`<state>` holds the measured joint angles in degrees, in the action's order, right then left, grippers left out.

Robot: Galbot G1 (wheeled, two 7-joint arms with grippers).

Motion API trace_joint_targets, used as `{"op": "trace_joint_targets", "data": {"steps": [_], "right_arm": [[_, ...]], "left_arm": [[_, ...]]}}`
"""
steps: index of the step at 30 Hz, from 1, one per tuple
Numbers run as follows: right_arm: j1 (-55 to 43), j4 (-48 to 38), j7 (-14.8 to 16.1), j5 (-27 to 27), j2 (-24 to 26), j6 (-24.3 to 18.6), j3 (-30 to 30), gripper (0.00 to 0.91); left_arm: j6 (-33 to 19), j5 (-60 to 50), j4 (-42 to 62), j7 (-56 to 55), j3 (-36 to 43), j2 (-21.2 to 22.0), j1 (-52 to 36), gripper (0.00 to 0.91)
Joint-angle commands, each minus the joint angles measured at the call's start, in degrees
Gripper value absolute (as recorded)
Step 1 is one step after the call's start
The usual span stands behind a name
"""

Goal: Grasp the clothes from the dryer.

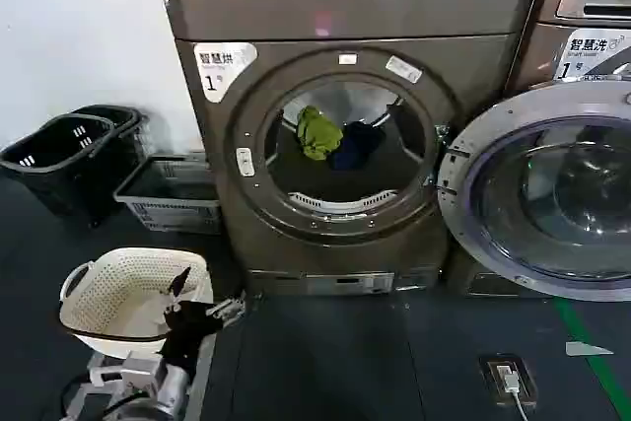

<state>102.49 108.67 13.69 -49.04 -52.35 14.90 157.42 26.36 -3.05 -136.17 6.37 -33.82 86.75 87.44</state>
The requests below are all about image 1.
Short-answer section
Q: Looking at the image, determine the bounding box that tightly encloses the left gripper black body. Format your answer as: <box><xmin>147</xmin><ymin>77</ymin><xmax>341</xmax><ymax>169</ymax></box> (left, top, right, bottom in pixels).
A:
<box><xmin>156</xmin><ymin>300</ymin><xmax>223</xmax><ymax>374</ymax></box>

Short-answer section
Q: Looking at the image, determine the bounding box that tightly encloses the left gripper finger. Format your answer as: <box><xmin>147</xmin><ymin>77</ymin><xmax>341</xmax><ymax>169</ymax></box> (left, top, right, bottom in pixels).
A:
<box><xmin>205</xmin><ymin>291</ymin><xmax>249</xmax><ymax>328</ymax></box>
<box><xmin>162</xmin><ymin>265</ymin><xmax>193</xmax><ymax>316</ymax></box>

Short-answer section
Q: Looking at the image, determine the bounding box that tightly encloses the white perforated laundry basket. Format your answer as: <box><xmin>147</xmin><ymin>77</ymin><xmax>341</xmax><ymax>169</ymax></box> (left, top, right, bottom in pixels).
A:
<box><xmin>58</xmin><ymin>246</ymin><xmax>216</xmax><ymax>359</ymax></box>

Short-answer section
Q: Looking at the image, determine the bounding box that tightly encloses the grey plastic crate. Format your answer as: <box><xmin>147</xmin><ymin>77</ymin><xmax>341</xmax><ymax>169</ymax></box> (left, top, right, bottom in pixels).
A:
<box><xmin>112</xmin><ymin>154</ymin><xmax>224</xmax><ymax>237</ymax></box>

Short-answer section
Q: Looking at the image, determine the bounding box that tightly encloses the black plastic laundry basket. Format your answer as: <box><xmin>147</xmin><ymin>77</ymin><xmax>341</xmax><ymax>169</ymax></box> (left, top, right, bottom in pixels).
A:
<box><xmin>72</xmin><ymin>104</ymin><xmax>151</xmax><ymax>171</ymax></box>
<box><xmin>0</xmin><ymin>113</ymin><xmax>123</xmax><ymax>219</ymax></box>

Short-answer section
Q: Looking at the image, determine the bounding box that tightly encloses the green garment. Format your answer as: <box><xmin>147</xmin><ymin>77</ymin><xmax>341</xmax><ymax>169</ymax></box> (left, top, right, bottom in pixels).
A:
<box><xmin>296</xmin><ymin>105</ymin><xmax>344</xmax><ymax>162</ymax></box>

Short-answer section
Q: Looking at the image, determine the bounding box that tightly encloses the dark blue garment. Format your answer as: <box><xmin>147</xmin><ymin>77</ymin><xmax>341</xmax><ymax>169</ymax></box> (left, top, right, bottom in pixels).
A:
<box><xmin>328</xmin><ymin>120</ymin><xmax>386</xmax><ymax>171</ymax></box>

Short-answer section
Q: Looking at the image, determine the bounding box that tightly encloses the white number label sticker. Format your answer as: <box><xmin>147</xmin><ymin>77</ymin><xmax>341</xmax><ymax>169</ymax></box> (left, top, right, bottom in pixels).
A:
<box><xmin>559</xmin><ymin>29</ymin><xmax>631</xmax><ymax>82</ymax></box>
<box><xmin>192</xmin><ymin>41</ymin><xmax>259</xmax><ymax>105</ymax></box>

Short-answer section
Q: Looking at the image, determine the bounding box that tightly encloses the round glass dryer door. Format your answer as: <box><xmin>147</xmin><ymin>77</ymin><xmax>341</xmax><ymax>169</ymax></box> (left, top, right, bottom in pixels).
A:
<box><xmin>436</xmin><ymin>90</ymin><xmax>631</xmax><ymax>303</ymax></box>

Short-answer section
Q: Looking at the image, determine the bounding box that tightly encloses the floor power socket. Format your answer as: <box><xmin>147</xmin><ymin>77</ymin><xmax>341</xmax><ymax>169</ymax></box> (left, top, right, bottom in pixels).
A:
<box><xmin>478</xmin><ymin>353</ymin><xmax>539</xmax><ymax>405</ymax></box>

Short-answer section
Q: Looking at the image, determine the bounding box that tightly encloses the grey front-loading dryer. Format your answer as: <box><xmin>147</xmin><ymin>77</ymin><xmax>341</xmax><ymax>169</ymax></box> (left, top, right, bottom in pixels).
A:
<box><xmin>155</xmin><ymin>0</ymin><xmax>546</xmax><ymax>299</ymax></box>

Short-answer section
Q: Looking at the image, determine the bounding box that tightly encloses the silver floor tape patch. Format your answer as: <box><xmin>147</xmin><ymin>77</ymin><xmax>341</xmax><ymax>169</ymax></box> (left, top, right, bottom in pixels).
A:
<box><xmin>565</xmin><ymin>340</ymin><xmax>615</xmax><ymax>358</ymax></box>

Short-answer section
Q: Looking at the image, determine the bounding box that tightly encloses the green floor tape line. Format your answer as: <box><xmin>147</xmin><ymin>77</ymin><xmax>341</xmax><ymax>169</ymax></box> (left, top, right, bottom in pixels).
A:
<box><xmin>551</xmin><ymin>295</ymin><xmax>631</xmax><ymax>421</ymax></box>

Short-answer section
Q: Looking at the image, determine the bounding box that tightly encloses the grey washing machine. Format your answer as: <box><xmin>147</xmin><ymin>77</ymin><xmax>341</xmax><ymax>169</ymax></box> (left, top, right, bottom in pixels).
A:
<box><xmin>511</xmin><ymin>0</ymin><xmax>631</xmax><ymax>300</ymax></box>

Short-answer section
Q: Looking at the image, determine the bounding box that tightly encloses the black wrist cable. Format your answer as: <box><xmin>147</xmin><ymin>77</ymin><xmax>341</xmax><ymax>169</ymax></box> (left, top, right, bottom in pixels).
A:
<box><xmin>87</xmin><ymin>388</ymin><xmax>154</xmax><ymax>421</ymax></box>

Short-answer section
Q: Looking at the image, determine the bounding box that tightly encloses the white plug with cable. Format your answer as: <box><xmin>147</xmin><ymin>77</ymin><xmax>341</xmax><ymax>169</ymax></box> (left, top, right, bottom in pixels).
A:
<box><xmin>494</xmin><ymin>364</ymin><xmax>532</xmax><ymax>421</ymax></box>

